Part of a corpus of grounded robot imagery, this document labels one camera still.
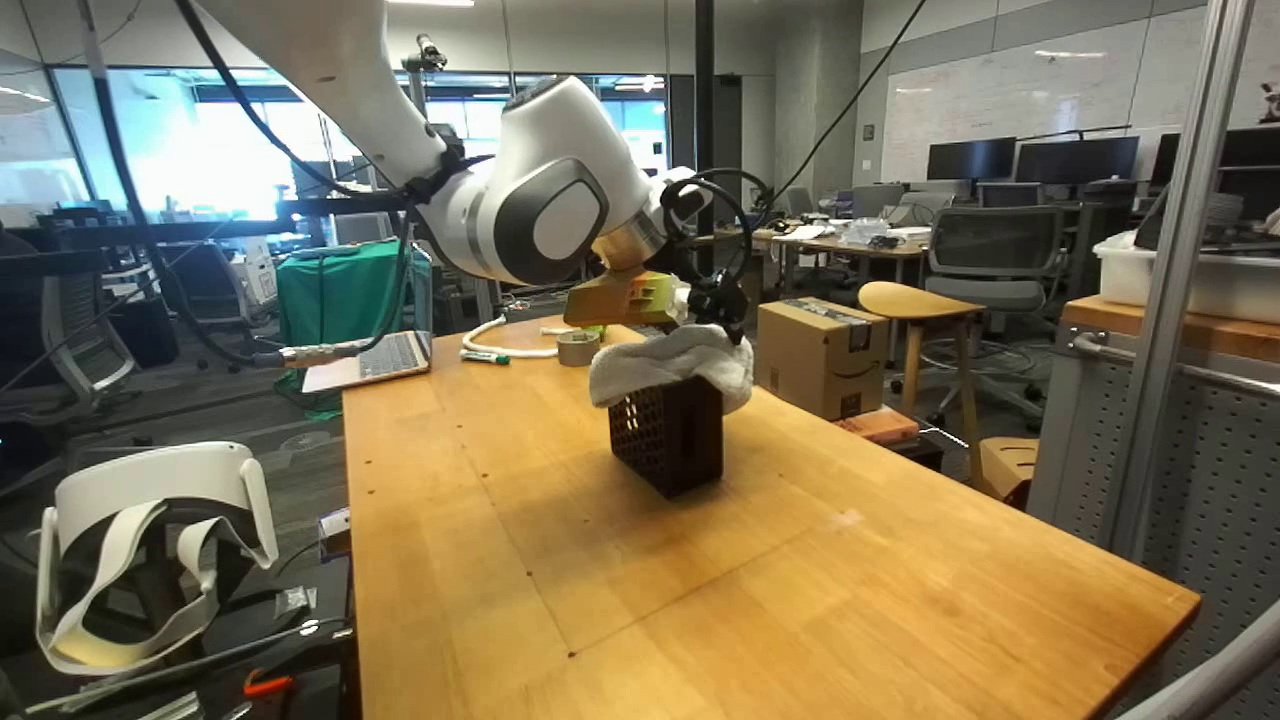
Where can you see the white VR headset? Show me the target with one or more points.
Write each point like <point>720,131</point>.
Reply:
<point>146,483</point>

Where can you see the aluminium frame rail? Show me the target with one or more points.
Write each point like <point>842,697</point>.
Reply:
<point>1226,665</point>

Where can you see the green marker pen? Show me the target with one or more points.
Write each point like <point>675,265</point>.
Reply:
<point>484,356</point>

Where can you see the green cloth cover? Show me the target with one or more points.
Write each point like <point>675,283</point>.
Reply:
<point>341,294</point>

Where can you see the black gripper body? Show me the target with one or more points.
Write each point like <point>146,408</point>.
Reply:
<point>713,305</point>

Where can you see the grey perforated metal panel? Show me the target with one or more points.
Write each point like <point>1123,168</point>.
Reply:
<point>1202,534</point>

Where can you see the round wooden stool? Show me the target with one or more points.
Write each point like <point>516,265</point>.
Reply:
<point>921,305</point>

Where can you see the silver laptop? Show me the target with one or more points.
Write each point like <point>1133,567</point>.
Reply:
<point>382,356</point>

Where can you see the black perforated box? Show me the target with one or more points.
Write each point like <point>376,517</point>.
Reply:
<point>675,445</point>

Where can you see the wooden shelf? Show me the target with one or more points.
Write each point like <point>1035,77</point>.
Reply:
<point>1242,337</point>

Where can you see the small wooden stool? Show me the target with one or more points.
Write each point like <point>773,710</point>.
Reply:
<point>1011,465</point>

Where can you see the white terry towel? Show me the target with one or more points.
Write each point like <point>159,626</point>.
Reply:
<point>665,356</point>

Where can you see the aluminium frame post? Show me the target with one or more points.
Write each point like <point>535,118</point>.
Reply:
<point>1186,265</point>

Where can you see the cardboard box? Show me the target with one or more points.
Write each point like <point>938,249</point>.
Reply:
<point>816,353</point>

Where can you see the black pole stand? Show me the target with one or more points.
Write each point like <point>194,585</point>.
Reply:
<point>704,65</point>

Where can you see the white wall board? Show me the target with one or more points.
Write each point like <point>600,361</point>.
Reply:
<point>1014,80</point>

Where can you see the black computer monitor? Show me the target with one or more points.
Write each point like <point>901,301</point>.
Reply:
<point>1078,163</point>
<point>1262,149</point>
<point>968,163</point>

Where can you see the cluttered office desk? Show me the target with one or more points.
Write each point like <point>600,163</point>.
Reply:
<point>853,241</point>

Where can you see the white plastic bin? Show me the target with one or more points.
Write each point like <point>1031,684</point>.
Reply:
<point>1252,283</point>

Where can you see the orange hand tool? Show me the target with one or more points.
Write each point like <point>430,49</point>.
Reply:
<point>265,684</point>

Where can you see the grey office chair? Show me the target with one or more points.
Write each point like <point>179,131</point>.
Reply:
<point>994,241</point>

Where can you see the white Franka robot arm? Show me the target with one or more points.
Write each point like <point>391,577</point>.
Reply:
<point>587,145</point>

